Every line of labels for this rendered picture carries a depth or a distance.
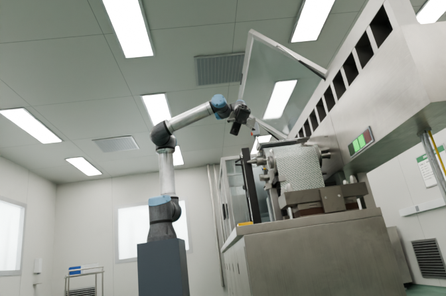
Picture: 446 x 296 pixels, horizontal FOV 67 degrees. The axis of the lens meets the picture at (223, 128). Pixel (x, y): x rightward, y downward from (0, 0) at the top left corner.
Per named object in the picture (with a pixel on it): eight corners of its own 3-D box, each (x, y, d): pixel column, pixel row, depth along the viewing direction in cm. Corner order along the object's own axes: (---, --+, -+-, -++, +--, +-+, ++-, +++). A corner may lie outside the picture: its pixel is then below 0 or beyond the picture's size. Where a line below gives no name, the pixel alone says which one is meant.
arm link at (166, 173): (153, 223, 178) (150, 127, 198) (164, 225, 192) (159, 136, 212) (175, 220, 177) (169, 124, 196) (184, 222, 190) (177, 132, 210)
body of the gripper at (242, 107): (237, 107, 177) (237, 101, 188) (232, 122, 179) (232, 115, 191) (251, 112, 177) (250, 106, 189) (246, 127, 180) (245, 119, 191)
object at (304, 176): (283, 200, 177) (277, 166, 184) (326, 194, 179) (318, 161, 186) (283, 200, 177) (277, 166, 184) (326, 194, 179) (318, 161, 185)
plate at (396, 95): (269, 220, 394) (264, 194, 405) (291, 217, 396) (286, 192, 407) (424, 103, 106) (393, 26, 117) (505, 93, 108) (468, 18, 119)
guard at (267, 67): (239, 109, 299) (239, 109, 299) (288, 139, 290) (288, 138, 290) (252, 34, 202) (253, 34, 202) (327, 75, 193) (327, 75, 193)
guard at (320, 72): (233, 114, 302) (237, 108, 304) (286, 147, 292) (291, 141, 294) (244, 34, 196) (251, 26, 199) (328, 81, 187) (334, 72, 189)
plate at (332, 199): (324, 213, 156) (318, 189, 160) (344, 210, 156) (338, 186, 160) (325, 212, 153) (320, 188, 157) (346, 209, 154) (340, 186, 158)
